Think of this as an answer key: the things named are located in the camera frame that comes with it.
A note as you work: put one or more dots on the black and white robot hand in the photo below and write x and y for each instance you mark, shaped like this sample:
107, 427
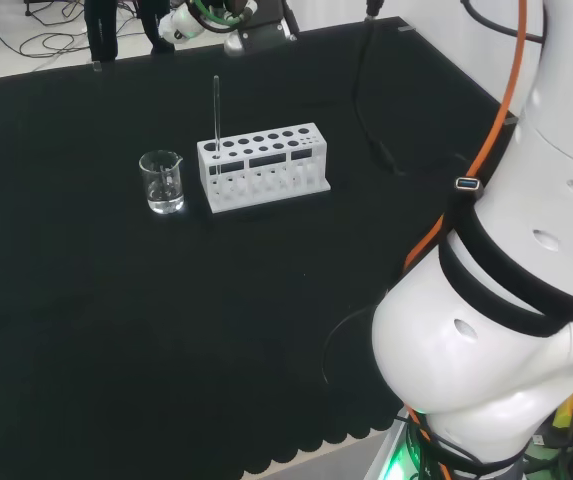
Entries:
261, 22

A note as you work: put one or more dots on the clear glass rod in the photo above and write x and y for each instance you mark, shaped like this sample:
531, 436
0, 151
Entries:
216, 110

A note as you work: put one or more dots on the white test tube rack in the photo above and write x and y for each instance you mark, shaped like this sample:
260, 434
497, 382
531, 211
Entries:
271, 201

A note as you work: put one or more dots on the grey tape piece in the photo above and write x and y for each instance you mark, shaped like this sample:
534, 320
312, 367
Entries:
96, 67
406, 29

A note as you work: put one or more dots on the small clear glass beaker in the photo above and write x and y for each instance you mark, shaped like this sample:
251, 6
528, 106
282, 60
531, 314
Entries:
164, 198

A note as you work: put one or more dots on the black bench cloth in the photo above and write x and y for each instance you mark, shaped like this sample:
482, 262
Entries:
166, 310

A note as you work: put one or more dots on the grey metal base plate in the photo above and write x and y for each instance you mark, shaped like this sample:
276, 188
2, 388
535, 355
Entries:
388, 452

